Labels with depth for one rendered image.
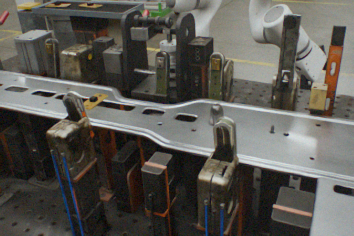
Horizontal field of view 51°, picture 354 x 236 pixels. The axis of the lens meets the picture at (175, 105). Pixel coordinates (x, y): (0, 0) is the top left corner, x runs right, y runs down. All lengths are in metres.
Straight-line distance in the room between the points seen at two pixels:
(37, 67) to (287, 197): 0.87
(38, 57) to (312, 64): 0.85
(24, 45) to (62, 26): 2.72
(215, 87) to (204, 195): 0.40
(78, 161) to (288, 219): 0.45
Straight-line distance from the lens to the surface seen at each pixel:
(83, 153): 0.85
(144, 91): 1.10
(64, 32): 3.98
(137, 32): 1.03
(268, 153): 0.76
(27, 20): 1.48
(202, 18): 1.44
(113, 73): 1.13
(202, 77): 1.03
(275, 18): 1.07
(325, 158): 0.77
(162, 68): 1.00
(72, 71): 1.16
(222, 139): 0.65
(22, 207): 1.19
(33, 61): 1.26
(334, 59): 0.90
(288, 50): 0.90
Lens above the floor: 1.44
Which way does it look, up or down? 28 degrees down
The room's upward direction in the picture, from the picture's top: 4 degrees counter-clockwise
